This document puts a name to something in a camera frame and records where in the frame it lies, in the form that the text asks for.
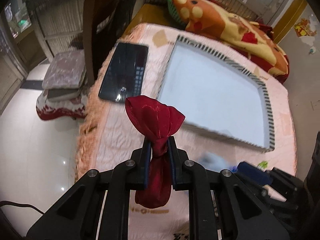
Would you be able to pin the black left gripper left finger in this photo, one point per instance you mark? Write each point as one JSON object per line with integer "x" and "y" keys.
{"x": 134, "y": 172}

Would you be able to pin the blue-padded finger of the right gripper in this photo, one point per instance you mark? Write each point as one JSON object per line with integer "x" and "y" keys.
{"x": 258, "y": 176}

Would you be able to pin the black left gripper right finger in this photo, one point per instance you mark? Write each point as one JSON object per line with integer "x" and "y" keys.
{"x": 186, "y": 173}

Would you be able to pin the red satin hair bow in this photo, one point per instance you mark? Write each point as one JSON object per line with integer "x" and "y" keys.
{"x": 157, "y": 122}

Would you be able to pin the light blue fluffy scrunchie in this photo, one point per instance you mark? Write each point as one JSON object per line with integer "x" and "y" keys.
{"x": 214, "y": 162}

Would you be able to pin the pink fuzzy bed cover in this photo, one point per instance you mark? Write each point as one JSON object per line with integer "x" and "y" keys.
{"x": 107, "y": 137}

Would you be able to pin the striped white tray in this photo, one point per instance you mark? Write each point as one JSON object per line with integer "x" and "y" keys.
{"x": 220, "y": 98}

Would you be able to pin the black smartphone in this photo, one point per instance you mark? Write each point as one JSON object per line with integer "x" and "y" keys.
{"x": 125, "y": 72}

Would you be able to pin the grey cushioned stool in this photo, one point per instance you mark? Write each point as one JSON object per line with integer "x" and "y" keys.
{"x": 64, "y": 87}

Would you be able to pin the orange yellow cartoon blanket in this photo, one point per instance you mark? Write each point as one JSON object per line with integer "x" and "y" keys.
{"x": 251, "y": 39}

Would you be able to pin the dark wooden chair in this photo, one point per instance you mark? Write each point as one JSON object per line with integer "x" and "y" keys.
{"x": 104, "y": 21}

